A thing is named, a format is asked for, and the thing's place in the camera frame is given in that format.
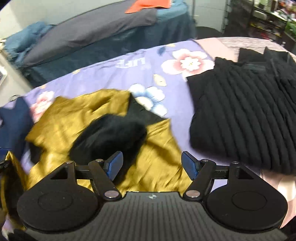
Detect gold satin black-lined garment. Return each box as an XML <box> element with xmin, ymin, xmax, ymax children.
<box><xmin>1</xmin><ymin>89</ymin><xmax>190</xmax><ymax>218</ymax></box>

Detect black ribbed knit sweater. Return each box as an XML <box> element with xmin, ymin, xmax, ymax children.
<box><xmin>187</xmin><ymin>48</ymin><xmax>295</xmax><ymax>175</ymax></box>

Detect purple floral bed sheet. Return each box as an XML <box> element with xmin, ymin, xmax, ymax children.
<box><xmin>0</xmin><ymin>39</ymin><xmax>232</xmax><ymax>239</ymax></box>

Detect navy blue garment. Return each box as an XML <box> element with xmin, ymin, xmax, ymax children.
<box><xmin>1</xmin><ymin>97</ymin><xmax>34</xmax><ymax>161</ymax></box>

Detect pink fuzzy blanket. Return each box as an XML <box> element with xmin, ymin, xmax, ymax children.
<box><xmin>196</xmin><ymin>37</ymin><xmax>295</xmax><ymax>227</ymax></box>

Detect grey blanket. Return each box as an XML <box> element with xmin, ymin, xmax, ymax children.
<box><xmin>23</xmin><ymin>1</ymin><xmax>157</xmax><ymax>67</ymax></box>

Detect blue crumpled duvet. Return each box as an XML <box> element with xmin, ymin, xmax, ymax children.
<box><xmin>4</xmin><ymin>22</ymin><xmax>55</xmax><ymax>68</ymax></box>

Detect orange folded cloth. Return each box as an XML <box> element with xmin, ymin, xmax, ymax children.
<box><xmin>125</xmin><ymin>0</ymin><xmax>171</xmax><ymax>14</ymax></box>

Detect black metal storage rack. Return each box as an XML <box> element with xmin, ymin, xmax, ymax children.
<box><xmin>222</xmin><ymin>1</ymin><xmax>295</xmax><ymax>54</ymax></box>

